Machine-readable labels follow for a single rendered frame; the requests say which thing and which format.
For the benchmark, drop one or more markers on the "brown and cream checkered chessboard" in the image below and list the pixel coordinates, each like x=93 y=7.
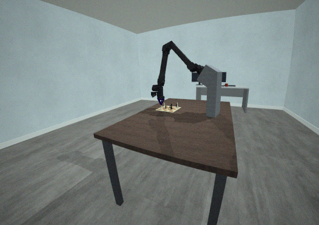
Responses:
x=168 y=109

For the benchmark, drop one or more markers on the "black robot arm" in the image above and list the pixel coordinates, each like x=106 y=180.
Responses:
x=165 y=52

